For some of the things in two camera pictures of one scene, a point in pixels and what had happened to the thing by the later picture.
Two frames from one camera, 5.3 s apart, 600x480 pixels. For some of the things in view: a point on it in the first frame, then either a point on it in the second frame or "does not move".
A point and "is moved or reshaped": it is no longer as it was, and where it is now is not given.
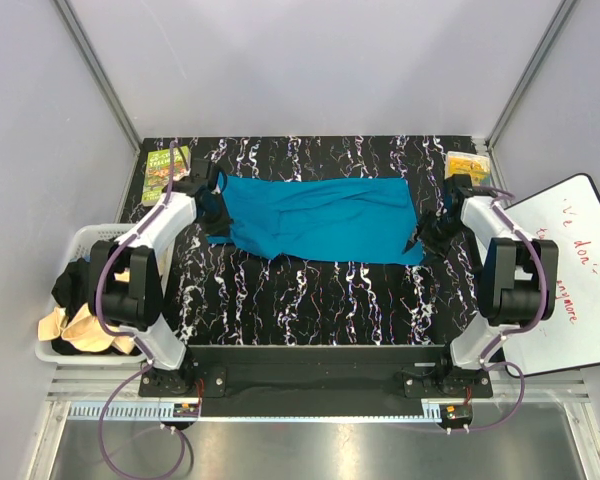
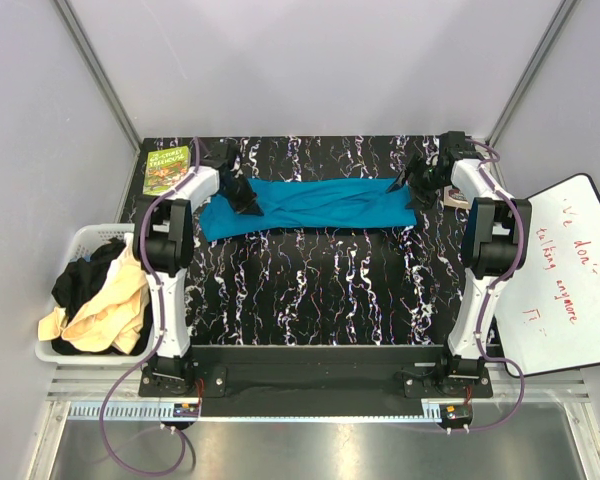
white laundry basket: [79, 247] does not move
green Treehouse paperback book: [157, 173] does not move
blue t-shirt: [346, 219] is moved or reshaped
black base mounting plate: [316, 380] does not move
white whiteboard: [586, 325] does not move
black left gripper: [220, 227] → [247, 205]
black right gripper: [434, 248] → [423, 197]
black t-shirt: [71, 291] does not move
